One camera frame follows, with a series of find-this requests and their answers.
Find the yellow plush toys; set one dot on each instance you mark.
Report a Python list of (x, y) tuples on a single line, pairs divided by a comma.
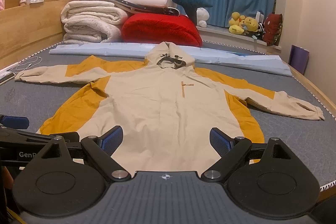
[(242, 25)]

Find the smartphone on bed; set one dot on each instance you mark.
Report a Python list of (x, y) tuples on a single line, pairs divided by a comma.
[(6, 76)]

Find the cream folded blanket stack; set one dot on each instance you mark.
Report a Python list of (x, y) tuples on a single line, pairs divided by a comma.
[(92, 22)]

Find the dark red plush cushion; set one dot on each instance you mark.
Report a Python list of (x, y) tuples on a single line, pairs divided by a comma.
[(272, 28)]

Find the light blue folded sheet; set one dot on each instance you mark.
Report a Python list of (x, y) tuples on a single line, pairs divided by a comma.
[(272, 64)]

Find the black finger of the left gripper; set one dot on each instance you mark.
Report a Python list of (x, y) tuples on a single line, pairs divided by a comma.
[(14, 122)]

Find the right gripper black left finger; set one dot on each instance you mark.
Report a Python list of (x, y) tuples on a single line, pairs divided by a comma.
[(98, 153)]

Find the white folded duvet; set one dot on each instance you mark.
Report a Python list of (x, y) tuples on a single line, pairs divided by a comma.
[(164, 7)]

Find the white plush toy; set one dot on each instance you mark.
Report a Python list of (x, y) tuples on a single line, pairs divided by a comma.
[(202, 17)]

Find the red folded blanket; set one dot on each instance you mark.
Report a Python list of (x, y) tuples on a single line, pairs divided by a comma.
[(156, 28)]

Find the purple mat roll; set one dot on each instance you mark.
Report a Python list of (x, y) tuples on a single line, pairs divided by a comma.
[(298, 58)]

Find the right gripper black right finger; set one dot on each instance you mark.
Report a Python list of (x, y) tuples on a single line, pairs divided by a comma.
[(232, 152)]

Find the beige and mustard hoodie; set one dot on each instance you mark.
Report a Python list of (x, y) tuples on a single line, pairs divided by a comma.
[(166, 109)]

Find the wooden bed headboard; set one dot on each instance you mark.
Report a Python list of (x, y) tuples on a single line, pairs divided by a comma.
[(28, 29)]

